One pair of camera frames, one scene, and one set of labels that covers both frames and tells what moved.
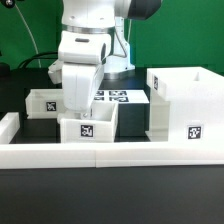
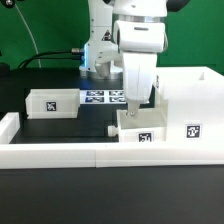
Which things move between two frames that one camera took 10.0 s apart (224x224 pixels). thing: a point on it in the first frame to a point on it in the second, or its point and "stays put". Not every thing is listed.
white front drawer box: [102, 127] to [149, 125]
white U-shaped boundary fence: [76, 156] stays put
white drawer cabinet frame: [186, 104] stays put
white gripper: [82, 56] to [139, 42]
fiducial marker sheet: [122, 96] stays put
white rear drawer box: [44, 103] stays put
